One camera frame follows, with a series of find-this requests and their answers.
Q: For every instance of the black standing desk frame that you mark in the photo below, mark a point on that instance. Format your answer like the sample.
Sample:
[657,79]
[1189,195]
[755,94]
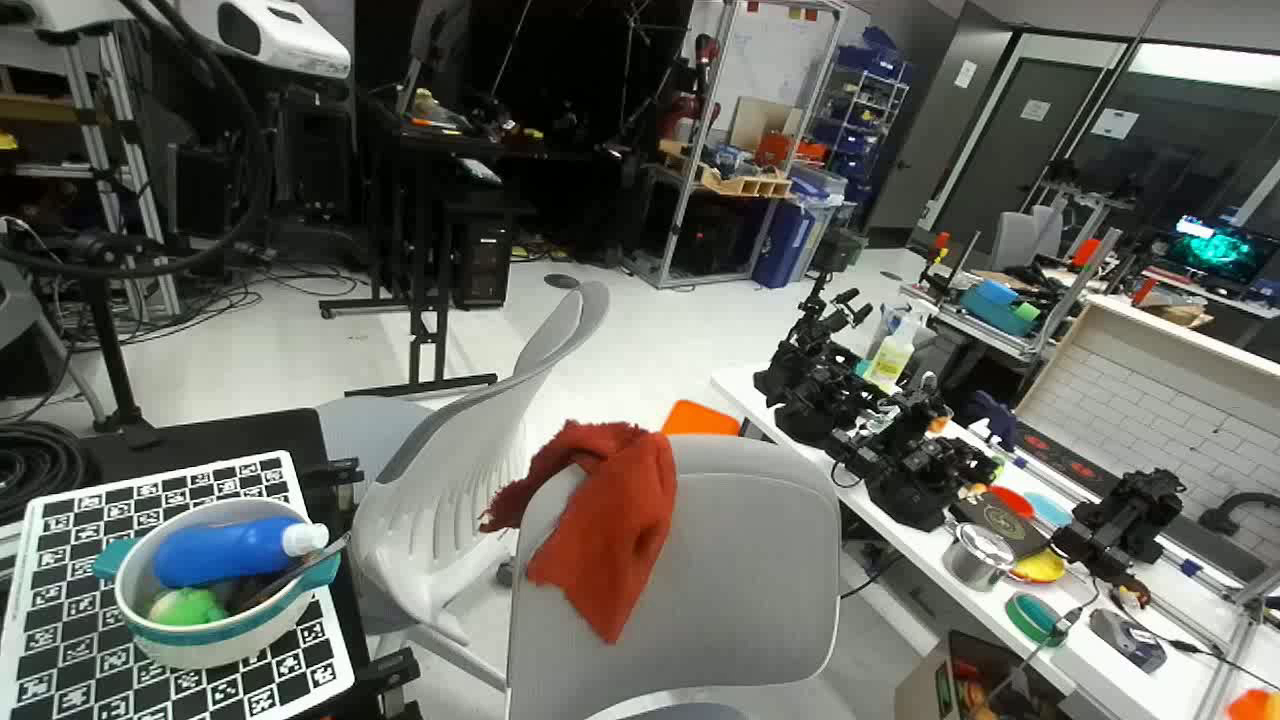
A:
[409,236]

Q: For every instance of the metal cup on table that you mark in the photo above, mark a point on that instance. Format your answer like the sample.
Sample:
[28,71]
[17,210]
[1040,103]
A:
[978,557]

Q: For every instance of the orange-red towel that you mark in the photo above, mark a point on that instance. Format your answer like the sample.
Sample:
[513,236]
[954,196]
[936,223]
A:
[609,529]

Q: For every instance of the black device on table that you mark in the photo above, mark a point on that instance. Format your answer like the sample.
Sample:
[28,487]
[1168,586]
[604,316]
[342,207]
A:
[1123,527]

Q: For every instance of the blue white bottle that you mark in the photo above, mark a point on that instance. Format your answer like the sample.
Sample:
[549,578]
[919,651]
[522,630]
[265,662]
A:
[247,551]

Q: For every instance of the white mesh-back chair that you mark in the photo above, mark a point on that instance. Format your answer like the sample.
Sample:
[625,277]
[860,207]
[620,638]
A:
[417,522]

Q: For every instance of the white teal bowl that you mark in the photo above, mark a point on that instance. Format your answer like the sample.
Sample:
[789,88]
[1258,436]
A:
[252,610]

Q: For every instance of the green ball in bowl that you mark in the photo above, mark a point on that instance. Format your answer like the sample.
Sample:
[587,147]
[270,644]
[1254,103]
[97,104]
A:
[186,605]

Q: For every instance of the white brick pattern board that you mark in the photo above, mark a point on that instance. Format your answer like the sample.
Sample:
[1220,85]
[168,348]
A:
[1134,389]

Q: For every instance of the checkered calibration board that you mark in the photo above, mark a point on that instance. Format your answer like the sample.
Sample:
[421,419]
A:
[71,651]

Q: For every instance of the black camera rig on table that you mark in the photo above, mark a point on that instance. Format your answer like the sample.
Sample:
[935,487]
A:
[811,379]

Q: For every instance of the teal box on table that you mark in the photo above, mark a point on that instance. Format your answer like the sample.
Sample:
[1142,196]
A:
[1003,307]

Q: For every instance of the grey chair near camera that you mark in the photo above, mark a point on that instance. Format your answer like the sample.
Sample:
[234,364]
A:
[747,592]

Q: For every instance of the white work table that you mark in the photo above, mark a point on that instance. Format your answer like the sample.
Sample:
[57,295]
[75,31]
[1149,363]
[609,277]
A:
[1212,651]

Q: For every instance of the black camera tripod stand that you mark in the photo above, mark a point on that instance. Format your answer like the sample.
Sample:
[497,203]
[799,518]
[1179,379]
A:
[27,314]

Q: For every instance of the blue bin in background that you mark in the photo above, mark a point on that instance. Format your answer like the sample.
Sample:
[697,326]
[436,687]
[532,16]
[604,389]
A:
[783,245]

